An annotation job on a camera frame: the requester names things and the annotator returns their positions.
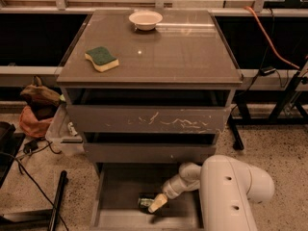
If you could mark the black metal stand leg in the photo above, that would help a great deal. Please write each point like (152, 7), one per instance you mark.
(55, 214)

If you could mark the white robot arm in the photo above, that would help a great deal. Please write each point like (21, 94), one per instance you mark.
(226, 186)

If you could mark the grey top drawer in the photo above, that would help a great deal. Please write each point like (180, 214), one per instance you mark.
(162, 120)

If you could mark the white bowl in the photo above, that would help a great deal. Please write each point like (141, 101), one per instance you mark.
(145, 20)

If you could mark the brown cloth bag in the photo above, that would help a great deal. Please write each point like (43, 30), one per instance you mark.
(38, 95)

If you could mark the green yellow sponge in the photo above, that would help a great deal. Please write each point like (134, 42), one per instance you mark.
(101, 59)

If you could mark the black power adapter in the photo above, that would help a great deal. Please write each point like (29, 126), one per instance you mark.
(265, 71)

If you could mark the green soda can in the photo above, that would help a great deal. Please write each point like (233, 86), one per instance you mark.
(147, 203)

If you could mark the grey drawer cabinet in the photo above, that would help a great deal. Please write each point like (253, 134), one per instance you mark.
(183, 63)

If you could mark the grey drawer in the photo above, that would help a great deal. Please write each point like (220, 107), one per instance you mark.
(116, 206)
(149, 148)
(162, 120)

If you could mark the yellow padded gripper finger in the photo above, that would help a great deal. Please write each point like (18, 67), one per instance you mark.
(159, 201)

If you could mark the orange cloth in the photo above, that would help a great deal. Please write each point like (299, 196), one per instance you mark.
(31, 126)

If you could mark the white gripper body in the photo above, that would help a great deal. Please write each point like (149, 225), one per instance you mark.
(170, 189)

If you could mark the clear plastic bin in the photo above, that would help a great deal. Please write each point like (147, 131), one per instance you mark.
(63, 135)

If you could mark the grey bottom drawer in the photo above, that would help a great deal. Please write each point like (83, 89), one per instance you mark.
(116, 206)

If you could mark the grey middle drawer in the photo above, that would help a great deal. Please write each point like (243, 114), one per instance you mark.
(149, 148)

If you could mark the black table frame leg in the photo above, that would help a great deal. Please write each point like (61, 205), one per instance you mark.
(239, 115)

